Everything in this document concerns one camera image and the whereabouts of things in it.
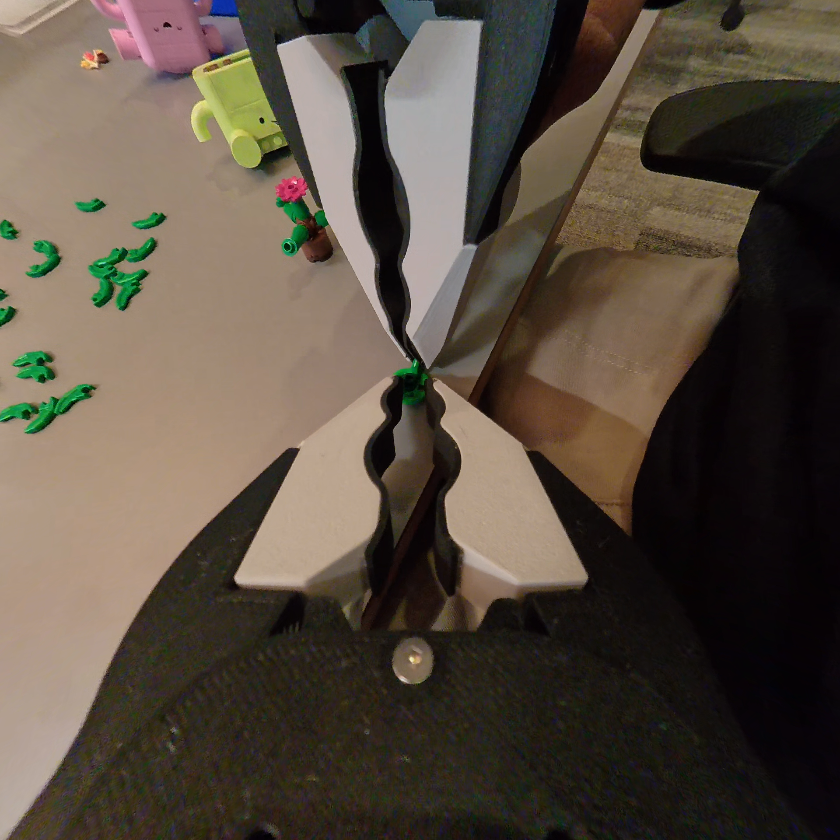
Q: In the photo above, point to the scattered green leaf pieces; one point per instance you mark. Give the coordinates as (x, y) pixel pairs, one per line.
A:
(115, 269)

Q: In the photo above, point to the brown pot flower assembly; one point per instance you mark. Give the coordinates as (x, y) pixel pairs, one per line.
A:
(308, 229)

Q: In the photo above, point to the lime green planter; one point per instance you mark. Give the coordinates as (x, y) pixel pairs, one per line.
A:
(243, 105)

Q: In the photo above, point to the small orange yellow piece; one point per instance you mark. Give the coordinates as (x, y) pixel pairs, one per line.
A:
(95, 59)

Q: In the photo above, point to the person's beige pants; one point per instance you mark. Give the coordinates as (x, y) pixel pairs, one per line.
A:
(590, 367)

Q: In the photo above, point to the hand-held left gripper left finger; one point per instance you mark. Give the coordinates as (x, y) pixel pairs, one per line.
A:
(315, 518)

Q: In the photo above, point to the black office chair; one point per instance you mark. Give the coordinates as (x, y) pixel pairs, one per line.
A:
(722, 131)

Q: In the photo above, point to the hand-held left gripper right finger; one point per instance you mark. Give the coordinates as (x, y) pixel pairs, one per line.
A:
(518, 518)

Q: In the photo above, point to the person's right hand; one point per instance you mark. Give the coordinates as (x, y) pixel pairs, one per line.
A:
(604, 46)

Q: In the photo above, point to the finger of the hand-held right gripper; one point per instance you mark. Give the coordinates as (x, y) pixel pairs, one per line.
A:
(433, 164)
(315, 118)

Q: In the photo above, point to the green curved leaf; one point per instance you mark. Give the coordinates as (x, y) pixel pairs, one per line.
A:
(407, 375)

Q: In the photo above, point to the pink planter with green plant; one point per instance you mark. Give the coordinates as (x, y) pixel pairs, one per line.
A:
(170, 39)

